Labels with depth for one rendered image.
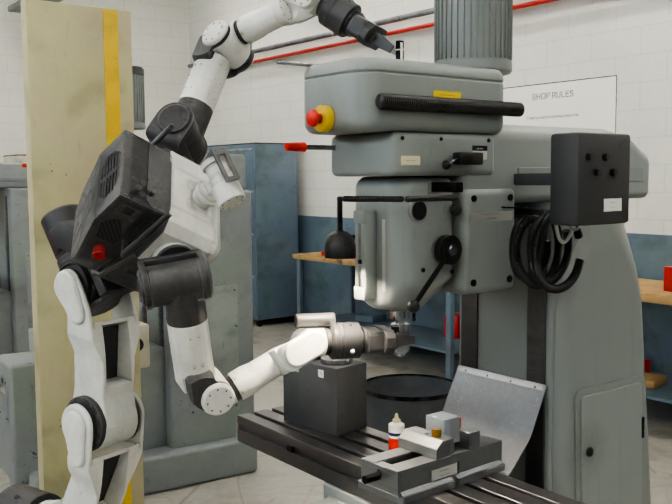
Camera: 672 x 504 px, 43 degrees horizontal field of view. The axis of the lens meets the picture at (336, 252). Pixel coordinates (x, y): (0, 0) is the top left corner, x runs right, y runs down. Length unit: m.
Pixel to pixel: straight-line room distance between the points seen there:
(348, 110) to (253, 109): 8.71
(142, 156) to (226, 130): 9.18
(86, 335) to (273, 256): 7.30
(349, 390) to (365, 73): 0.91
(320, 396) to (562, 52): 5.15
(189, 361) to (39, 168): 1.69
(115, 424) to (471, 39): 1.30
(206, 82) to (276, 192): 7.25
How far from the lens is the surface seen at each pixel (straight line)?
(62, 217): 2.30
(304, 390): 2.44
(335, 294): 9.30
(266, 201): 9.35
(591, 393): 2.40
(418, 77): 1.97
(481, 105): 2.06
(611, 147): 2.09
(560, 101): 7.13
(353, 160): 2.03
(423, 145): 1.98
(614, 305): 2.46
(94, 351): 2.21
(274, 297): 9.49
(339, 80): 1.93
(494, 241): 2.16
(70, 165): 3.50
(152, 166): 1.98
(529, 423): 2.31
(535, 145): 2.28
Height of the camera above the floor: 1.63
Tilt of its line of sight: 5 degrees down
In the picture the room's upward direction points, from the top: straight up
